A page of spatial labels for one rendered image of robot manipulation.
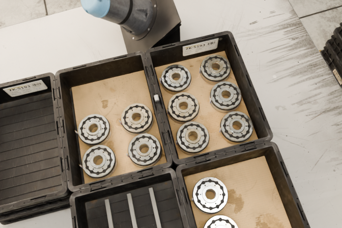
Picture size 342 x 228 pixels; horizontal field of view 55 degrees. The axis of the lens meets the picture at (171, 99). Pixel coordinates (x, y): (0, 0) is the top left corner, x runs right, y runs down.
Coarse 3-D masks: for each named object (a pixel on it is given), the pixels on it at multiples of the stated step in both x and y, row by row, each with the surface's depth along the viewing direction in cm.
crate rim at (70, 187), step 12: (108, 60) 108; (144, 60) 107; (60, 72) 106; (60, 84) 105; (60, 96) 104; (60, 108) 101; (156, 108) 101; (60, 120) 100; (168, 156) 94; (144, 168) 92; (156, 168) 92; (72, 180) 92; (108, 180) 91
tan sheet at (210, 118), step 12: (192, 60) 118; (156, 72) 116; (192, 72) 116; (192, 84) 114; (204, 84) 114; (168, 96) 112; (204, 96) 112; (228, 96) 111; (204, 108) 110; (240, 108) 109; (168, 120) 109; (204, 120) 108; (216, 120) 108; (216, 132) 106; (252, 132) 106; (216, 144) 105; (228, 144) 105; (180, 156) 104
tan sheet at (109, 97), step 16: (112, 80) 116; (128, 80) 116; (144, 80) 115; (80, 96) 114; (96, 96) 113; (112, 96) 113; (128, 96) 113; (144, 96) 113; (80, 112) 111; (96, 112) 111; (112, 112) 111; (96, 128) 109; (112, 128) 108; (80, 144) 107; (112, 144) 106; (128, 144) 106; (160, 144) 105; (128, 160) 104; (160, 160) 103; (112, 176) 102
